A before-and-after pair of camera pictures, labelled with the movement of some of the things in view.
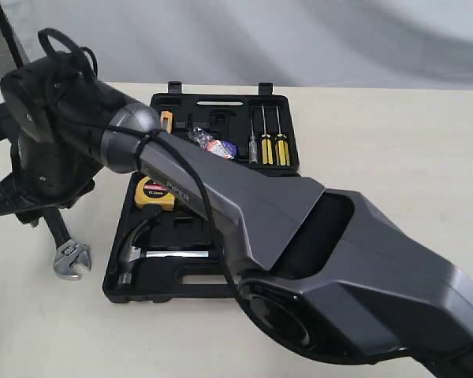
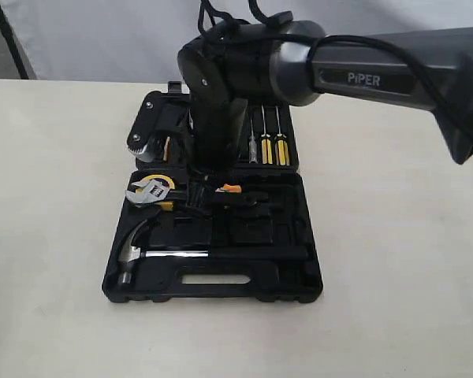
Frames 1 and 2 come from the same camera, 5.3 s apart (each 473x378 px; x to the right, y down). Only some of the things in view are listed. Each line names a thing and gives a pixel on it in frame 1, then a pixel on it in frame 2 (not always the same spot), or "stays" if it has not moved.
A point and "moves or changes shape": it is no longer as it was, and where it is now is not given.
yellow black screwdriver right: x=281 y=147 stays
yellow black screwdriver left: x=266 y=144 stays
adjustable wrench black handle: x=57 y=224 moves or changes shape
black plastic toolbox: x=167 y=248 stays
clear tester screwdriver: x=253 y=146 stays
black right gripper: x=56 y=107 → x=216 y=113
